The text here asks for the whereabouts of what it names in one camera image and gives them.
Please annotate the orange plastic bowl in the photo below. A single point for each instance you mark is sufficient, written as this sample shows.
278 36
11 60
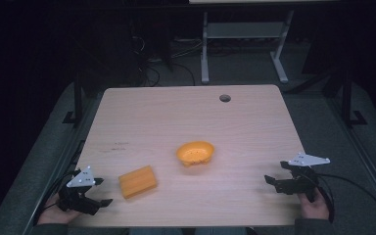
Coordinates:
196 153

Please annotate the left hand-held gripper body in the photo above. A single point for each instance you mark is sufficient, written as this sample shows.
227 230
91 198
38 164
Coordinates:
78 199

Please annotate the white metal desk frame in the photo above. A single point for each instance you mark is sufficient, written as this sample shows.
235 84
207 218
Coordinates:
241 30

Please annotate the orange rectangular block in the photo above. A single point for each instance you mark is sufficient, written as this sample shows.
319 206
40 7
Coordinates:
137 181

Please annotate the person's right hand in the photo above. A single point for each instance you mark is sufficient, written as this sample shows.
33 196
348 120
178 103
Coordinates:
314 209

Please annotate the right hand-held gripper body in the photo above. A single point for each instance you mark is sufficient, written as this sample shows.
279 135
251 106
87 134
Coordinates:
302 178

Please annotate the black metal stand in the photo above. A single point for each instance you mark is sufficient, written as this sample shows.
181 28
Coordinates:
77 98
347 98

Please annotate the person's left hand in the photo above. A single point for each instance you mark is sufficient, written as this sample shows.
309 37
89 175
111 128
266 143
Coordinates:
56 213

